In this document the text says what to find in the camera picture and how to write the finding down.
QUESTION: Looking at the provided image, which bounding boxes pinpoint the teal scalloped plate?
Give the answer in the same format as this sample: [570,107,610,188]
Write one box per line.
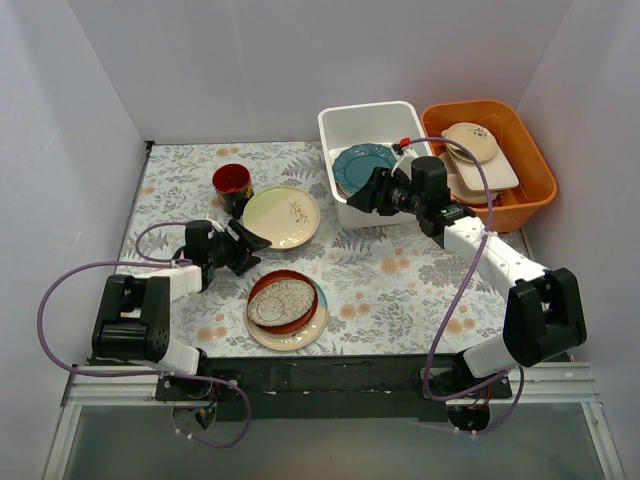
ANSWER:
[332,143,396,191]

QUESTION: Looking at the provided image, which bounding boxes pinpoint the cream green leaf plate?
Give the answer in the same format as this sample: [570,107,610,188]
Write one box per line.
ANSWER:
[242,185,320,250]

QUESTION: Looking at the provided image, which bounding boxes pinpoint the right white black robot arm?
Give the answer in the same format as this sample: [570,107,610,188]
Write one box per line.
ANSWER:
[347,157,587,399]

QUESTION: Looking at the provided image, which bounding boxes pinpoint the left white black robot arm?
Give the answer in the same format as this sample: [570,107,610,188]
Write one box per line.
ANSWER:
[92,219,271,400]

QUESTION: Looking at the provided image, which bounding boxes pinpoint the white plastic bin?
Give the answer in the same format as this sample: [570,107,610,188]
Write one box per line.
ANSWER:
[318,101,435,229]

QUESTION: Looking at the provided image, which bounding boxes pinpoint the orange plastic bin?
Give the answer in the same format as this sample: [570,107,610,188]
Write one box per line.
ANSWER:
[422,99,558,233]

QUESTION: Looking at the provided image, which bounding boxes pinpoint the floral patterned mat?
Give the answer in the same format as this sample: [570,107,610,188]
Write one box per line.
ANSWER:
[122,142,505,358]

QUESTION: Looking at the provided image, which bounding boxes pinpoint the red black lacquer cup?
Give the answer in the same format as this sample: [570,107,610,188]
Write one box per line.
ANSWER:
[212,164,254,220]

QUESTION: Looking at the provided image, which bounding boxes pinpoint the speckled white plate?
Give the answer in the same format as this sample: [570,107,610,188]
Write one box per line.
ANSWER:
[248,279,316,327]

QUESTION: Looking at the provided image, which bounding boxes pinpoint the rectangular cream dish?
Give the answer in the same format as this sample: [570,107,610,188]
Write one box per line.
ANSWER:
[459,149,519,191]

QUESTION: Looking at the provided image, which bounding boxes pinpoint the red brown bowl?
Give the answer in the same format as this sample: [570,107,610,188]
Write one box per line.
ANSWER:
[247,270,318,335]

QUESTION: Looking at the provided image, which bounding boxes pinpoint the cream plate with blue rim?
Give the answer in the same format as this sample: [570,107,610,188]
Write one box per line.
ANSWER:
[245,286,329,352]

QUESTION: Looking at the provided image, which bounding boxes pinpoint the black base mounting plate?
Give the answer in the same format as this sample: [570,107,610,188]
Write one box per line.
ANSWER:
[154,367,516,424]

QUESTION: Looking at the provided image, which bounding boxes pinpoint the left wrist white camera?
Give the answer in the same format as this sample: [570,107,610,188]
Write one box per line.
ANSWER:
[207,219,228,233]

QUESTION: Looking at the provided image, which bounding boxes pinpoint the wrist white camera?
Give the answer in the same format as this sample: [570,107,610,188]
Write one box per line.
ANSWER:
[391,137,418,176]
[207,219,228,233]

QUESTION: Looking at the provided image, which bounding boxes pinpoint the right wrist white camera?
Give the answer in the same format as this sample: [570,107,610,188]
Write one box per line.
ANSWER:
[391,137,418,176]

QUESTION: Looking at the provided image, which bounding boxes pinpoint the aluminium rail frame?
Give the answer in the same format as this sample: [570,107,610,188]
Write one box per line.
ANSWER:
[44,356,624,479]

